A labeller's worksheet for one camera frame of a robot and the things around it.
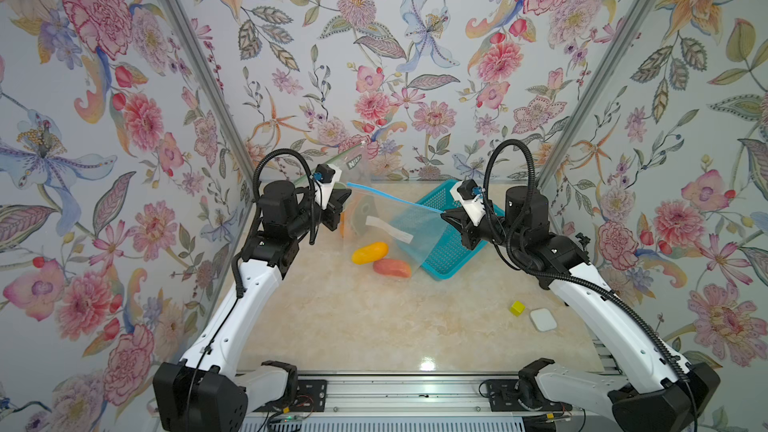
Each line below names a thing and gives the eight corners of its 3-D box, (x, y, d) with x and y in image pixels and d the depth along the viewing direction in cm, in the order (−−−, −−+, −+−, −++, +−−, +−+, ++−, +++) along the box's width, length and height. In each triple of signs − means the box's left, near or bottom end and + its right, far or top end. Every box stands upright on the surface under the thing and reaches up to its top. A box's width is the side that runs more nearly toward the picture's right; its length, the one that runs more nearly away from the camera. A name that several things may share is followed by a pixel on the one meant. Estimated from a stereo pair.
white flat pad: (535, 332, 86) (538, 329, 84) (528, 311, 90) (531, 308, 88) (555, 332, 86) (559, 329, 84) (548, 311, 90) (552, 308, 88)
